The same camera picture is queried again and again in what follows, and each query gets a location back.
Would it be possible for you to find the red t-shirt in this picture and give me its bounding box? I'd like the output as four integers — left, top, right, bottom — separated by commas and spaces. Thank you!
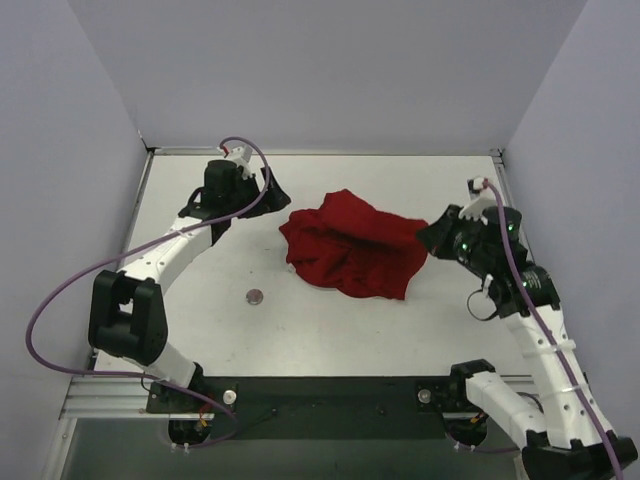
279, 189, 428, 301

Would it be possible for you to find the aluminium frame rail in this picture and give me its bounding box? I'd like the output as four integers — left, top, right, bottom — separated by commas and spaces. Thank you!
60, 377, 170, 420

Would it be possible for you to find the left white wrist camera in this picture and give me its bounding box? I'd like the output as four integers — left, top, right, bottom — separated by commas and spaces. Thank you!
218, 145, 253, 178

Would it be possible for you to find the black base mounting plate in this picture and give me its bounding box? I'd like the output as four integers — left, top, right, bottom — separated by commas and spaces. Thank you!
146, 376, 489, 444

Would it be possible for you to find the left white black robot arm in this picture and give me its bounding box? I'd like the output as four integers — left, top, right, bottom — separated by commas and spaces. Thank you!
88, 159, 291, 412

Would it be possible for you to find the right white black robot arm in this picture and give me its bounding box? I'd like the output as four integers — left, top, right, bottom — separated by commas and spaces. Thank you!
417, 203, 638, 479

